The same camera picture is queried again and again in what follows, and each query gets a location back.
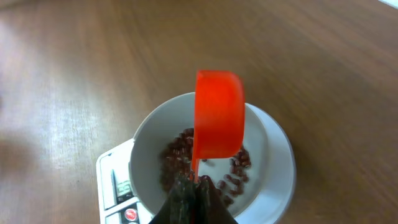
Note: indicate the red beans in bowl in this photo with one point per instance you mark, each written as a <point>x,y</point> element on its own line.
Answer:
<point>175,160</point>

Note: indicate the white digital kitchen scale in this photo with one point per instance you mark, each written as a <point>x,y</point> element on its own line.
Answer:
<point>118,203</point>

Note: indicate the white round bowl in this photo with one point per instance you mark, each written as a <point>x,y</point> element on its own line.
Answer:
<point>163,125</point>

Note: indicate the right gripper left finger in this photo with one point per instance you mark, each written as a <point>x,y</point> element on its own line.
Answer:
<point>177,209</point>

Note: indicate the orange plastic measuring scoop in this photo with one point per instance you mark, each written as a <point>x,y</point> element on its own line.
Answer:
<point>219,116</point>

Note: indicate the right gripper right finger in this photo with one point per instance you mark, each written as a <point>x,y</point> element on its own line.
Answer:
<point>209,208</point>

